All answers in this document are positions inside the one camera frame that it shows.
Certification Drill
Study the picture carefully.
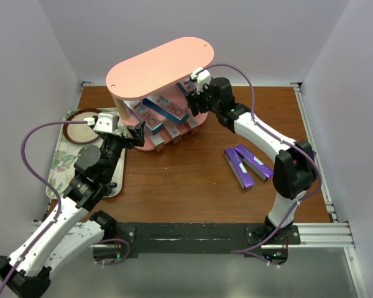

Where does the blue toothpaste box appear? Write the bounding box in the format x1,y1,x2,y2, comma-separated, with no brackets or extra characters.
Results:
124,101,163,135
177,79,195,96
142,96,189,125

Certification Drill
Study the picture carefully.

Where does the purple toothpaste box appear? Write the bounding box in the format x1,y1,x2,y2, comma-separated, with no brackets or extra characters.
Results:
234,143,274,181
224,147,255,191

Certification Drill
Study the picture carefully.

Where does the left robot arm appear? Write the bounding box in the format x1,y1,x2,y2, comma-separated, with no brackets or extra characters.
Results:
0,116,145,297

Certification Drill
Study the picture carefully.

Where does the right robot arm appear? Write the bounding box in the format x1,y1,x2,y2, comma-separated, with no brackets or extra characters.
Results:
185,76,318,240

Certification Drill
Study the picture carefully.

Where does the pink three-tier shelf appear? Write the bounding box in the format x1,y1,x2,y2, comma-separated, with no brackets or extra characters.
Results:
106,37,214,151

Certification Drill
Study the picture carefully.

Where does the dark red rimmed plate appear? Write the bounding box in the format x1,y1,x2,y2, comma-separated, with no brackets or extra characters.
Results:
62,108,101,145

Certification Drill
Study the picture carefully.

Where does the floral serving tray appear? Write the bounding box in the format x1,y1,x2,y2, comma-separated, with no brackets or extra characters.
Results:
46,108,126,200

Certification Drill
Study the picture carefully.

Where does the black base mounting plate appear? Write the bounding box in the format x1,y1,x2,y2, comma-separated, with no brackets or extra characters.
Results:
93,222,302,260

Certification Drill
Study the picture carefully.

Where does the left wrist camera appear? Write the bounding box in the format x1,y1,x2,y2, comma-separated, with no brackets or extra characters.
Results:
84,112,119,133

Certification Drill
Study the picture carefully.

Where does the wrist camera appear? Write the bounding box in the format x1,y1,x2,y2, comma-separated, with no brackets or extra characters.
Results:
190,67,211,94
84,112,119,133

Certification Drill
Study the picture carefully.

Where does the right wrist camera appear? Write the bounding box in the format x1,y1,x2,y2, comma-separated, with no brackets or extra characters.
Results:
190,67,211,94

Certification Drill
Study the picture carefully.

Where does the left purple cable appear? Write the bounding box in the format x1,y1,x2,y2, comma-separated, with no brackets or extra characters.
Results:
0,120,94,298

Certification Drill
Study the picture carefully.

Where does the aluminium frame rail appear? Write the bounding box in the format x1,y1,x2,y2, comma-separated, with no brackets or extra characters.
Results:
290,82,355,249

